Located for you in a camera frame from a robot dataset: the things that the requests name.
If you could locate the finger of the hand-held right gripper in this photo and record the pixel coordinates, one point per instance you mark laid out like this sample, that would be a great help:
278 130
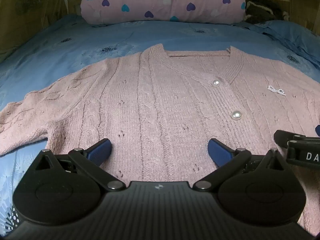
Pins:
285 137

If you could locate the dark cloth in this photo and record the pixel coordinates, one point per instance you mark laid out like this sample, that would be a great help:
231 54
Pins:
262 10

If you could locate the pink heart-pattern pillow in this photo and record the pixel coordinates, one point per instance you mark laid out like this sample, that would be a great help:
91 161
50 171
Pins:
162 2

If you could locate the blue dandelion print bedsheet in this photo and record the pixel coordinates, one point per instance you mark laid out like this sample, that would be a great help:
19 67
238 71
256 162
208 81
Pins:
75 45

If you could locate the pink knitted cardigan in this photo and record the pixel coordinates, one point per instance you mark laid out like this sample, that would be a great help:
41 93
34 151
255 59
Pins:
162 110

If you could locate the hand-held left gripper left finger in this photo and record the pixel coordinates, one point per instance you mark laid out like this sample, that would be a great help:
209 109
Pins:
103 150

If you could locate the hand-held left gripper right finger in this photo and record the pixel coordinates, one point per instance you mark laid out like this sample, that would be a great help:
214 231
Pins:
219 152

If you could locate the mosquito net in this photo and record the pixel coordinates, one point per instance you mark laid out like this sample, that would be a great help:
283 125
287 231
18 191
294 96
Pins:
30 12

